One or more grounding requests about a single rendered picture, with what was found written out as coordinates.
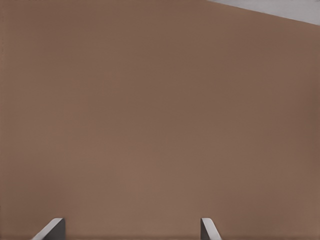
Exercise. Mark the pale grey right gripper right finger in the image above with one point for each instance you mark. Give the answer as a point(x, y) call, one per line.
point(209, 230)

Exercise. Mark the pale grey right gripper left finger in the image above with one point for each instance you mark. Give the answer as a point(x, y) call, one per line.
point(53, 230)

